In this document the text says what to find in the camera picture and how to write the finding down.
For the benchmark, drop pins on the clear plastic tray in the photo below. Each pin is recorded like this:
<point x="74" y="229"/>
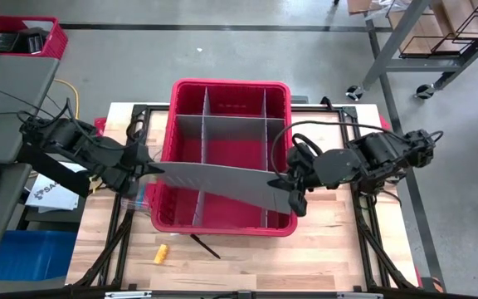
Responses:
<point x="133" y="205"/>

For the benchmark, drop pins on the black table frame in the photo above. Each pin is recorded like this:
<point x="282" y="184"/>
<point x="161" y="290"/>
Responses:
<point x="347" y="124"/>

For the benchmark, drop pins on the large red plastic bin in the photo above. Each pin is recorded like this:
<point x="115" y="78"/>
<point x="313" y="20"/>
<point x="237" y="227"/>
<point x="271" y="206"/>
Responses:
<point x="230" y="151"/>

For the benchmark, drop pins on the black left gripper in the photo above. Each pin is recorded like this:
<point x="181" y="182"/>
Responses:
<point x="129" y="176"/>

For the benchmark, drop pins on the blue plastic bin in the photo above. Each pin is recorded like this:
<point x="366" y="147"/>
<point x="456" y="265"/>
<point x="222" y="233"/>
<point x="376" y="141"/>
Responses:
<point x="23" y="255"/>

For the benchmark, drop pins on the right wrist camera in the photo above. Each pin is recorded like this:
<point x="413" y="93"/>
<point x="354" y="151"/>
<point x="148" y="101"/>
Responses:
<point x="298" y="203"/>

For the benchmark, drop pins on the red clamp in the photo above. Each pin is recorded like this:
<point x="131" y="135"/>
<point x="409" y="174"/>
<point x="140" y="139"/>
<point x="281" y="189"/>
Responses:
<point x="383" y="123"/>
<point x="100" y="126"/>

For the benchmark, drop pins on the white printed paper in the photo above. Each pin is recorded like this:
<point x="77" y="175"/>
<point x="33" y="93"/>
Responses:
<point x="52" y="199"/>

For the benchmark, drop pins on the grey desk top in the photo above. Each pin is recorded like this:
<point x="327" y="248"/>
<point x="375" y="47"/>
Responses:
<point x="11" y="99"/>

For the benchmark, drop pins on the grey metal cart frame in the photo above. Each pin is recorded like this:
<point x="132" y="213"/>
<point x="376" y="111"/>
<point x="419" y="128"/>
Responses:
<point x="392" y="37"/>

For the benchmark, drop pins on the black electronic box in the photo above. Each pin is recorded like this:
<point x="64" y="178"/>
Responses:
<point x="33" y="41"/>
<point x="6" y="42"/>

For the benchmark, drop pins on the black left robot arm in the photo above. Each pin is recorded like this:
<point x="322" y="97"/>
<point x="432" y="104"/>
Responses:
<point x="69" y="137"/>

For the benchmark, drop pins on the cardboard boxes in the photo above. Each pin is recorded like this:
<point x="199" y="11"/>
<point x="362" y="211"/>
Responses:
<point x="417" y="29"/>

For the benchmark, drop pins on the black bar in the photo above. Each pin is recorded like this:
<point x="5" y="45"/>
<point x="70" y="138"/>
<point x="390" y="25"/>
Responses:
<point x="52" y="170"/>

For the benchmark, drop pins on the yellow toy brick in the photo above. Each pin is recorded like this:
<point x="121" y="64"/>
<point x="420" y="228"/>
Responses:
<point x="161" y="254"/>

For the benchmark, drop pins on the yellow tag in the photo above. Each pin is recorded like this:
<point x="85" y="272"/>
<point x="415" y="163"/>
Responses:
<point x="94" y="184"/>

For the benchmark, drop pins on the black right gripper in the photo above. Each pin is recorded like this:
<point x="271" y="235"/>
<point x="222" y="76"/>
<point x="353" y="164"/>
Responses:
<point x="338" y="168"/>

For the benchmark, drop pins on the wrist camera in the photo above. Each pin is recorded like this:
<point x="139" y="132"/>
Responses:
<point x="140" y="151"/>
<point x="298" y="203"/>

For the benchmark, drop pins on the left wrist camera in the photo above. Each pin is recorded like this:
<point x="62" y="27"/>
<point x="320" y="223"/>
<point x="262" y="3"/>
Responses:
<point x="140" y="151"/>

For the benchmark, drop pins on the thin black pen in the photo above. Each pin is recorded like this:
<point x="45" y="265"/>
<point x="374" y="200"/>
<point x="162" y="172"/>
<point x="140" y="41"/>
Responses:
<point x="205" y="246"/>

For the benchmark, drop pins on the small red crate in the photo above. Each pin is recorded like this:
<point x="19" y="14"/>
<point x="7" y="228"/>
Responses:
<point x="56" y="45"/>

